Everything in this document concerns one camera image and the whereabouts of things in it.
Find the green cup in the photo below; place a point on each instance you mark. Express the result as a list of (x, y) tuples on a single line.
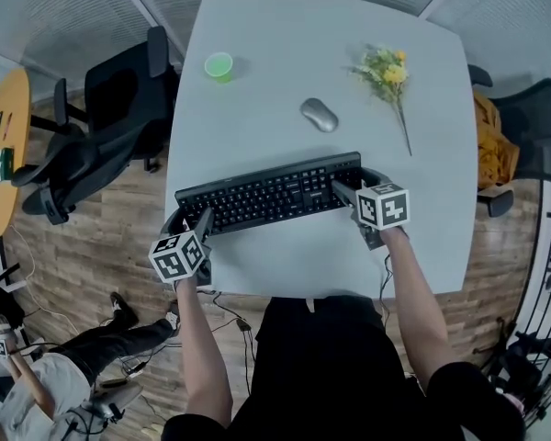
[(219, 67)]

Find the round wooden side table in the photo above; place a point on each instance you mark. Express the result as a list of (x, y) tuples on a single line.
[(9, 94)]

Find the black mesh office chair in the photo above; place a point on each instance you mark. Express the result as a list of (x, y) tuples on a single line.
[(542, 127)]

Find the grey table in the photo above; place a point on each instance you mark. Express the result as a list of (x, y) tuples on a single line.
[(280, 53)]

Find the yellow flower bouquet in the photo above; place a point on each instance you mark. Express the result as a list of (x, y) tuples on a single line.
[(385, 74)]

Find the black padded office chair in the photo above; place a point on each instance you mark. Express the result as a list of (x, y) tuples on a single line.
[(115, 108)]

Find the person's black clothed body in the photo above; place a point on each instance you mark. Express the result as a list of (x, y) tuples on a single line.
[(326, 375)]

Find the black keyboard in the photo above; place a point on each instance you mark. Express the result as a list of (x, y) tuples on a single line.
[(266, 195)]

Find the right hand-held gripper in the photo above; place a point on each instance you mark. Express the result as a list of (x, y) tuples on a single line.
[(383, 207)]

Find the orange jacket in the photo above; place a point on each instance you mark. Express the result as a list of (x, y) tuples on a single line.
[(491, 150)]

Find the grey computer mouse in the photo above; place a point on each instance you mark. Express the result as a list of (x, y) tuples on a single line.
[(320, 115)]

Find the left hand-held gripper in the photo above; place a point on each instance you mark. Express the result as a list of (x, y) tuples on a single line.
[(176, 260)]

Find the green and white box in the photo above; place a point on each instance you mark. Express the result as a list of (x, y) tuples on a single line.
[(5, 166)]

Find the person's left forearm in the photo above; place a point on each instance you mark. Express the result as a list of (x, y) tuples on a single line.
[(204, 352)]

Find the person's right forearm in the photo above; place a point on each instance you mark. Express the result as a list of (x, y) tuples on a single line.
[(415, 310)]

